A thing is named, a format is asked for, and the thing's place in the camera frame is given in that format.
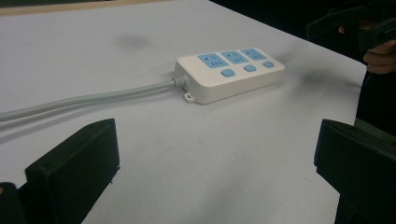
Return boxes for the grey power strip cable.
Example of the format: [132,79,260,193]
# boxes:
[0,75,190,123]

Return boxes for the white power strip blue sockets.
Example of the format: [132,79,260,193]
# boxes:
[173,47,286,105]

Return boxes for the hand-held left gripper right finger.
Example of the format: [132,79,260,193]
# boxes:
[313,119,396,224]

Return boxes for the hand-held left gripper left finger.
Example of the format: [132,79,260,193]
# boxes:
[24,118,121,224]

